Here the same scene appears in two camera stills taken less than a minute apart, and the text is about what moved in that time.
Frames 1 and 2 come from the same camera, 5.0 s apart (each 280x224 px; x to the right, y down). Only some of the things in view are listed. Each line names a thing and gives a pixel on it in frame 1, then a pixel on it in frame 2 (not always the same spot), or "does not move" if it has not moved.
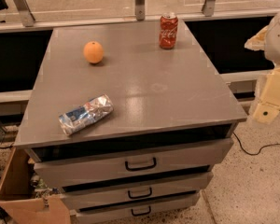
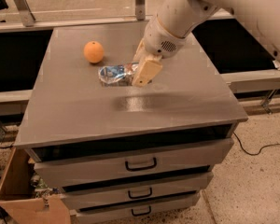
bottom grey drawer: [130, 212] does not move
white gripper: [278, 39] -> [160, 41]
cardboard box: [21, 203] does not move
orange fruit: [93, 52] does not move
